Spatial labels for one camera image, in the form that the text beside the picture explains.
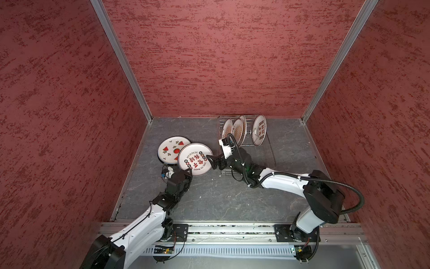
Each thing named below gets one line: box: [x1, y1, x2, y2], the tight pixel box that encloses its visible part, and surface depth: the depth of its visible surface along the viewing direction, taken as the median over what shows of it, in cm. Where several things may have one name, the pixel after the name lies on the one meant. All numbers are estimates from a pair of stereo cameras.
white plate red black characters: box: [177, 142, 214, 177], surface depth 91 cm
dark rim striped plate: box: [157, 142, 186, 166], surface depth 102 cm
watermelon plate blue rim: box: [157, 135, 191, 165], surface depth 102 cm
